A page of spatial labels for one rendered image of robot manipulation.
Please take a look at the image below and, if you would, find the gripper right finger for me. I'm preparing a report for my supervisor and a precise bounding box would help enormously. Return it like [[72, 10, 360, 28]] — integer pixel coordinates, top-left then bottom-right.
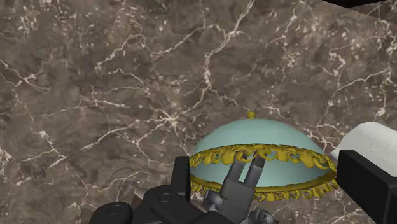
[[336, 149, 397, 224]]

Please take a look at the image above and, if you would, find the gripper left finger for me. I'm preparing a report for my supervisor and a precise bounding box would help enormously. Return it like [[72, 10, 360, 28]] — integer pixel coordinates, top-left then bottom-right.
[[89, 155, 234, 224]]

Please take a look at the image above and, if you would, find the white paper towel roll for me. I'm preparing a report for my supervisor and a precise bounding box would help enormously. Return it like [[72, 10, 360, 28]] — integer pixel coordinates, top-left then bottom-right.
[[330, 121, 397, 178]]

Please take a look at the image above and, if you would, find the teal dome lamp gold trim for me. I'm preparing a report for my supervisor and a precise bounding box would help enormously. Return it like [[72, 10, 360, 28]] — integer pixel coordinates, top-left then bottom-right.
[[188, 111, 340, 224]]

